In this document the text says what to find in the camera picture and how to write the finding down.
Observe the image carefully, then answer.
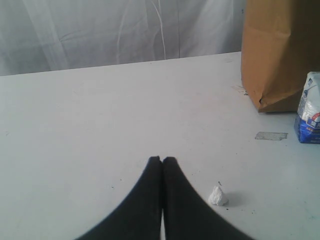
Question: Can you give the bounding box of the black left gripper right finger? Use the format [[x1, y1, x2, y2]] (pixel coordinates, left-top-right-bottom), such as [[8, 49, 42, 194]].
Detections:
[[162, 157, 251, 240]]

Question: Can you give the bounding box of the white paper wad far left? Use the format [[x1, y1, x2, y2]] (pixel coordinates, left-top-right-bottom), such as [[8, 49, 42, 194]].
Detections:
[[208, 185, 229, 206]]

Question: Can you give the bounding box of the small blue white milk carton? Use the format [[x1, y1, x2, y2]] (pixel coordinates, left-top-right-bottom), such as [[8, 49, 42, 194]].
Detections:
[[294, 71, 320, 144]]

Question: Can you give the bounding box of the brown paper shopping bag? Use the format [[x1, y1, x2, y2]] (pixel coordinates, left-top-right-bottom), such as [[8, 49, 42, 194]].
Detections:
[[241, 0, 320, 113]]

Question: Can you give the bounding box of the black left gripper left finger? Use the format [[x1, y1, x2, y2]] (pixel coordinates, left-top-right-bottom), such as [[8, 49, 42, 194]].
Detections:
[[79, 156, 163, 240]]

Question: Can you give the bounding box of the white backdrop curtain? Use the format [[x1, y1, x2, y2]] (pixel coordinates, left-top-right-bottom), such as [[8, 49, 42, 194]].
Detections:
[[0, 0, 246, 76]]

